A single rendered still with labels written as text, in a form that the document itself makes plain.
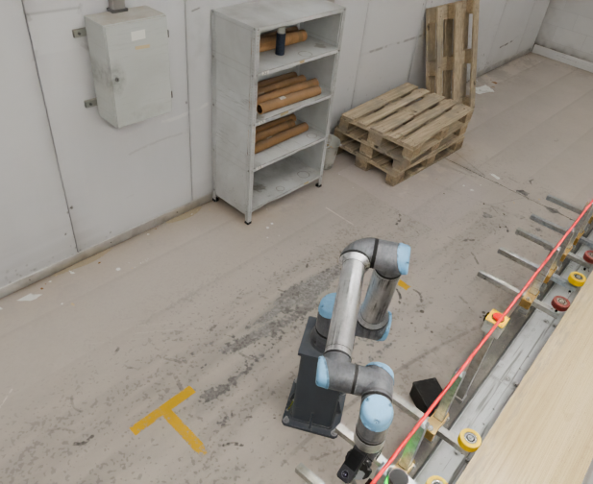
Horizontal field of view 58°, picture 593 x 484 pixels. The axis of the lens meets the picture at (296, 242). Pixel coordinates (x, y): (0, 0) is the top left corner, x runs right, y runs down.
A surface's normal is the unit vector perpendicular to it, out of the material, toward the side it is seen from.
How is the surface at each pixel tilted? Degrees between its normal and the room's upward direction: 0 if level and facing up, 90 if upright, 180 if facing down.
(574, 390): 0
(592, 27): 90
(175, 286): 0
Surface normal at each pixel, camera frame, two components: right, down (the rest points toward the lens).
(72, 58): 0.72, 0.49
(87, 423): 0.09, -0.77
